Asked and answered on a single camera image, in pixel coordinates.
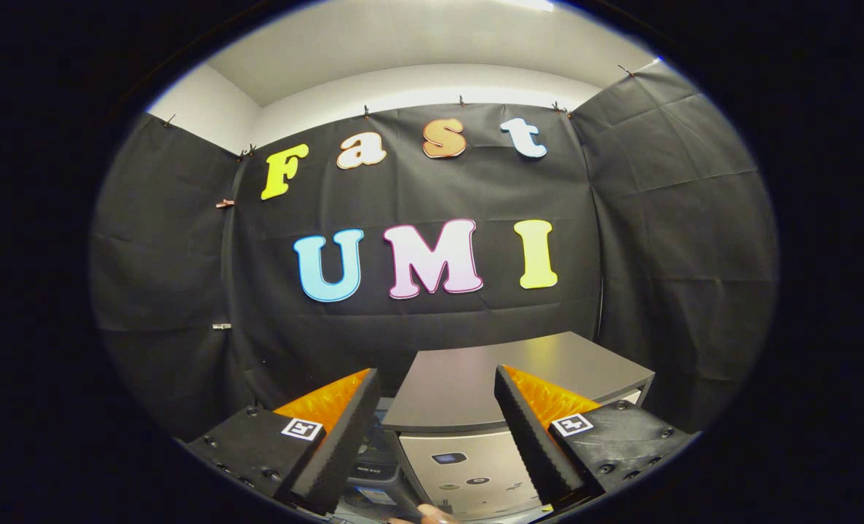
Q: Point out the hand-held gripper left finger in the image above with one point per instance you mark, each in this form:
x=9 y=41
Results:
x=344 y=437

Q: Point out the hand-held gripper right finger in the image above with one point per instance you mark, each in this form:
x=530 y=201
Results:
x=530 y=437

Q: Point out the grey washing machine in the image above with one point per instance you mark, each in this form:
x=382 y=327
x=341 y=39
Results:
x=381 y=498

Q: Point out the black backdrop cloth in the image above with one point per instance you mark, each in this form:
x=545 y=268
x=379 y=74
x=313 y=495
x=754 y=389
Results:
x=417 y=196

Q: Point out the pink clip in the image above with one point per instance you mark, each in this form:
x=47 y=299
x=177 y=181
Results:
x=224 y=204

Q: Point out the row of black clips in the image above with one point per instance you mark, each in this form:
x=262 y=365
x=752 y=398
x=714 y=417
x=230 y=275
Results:
x=365 y=111

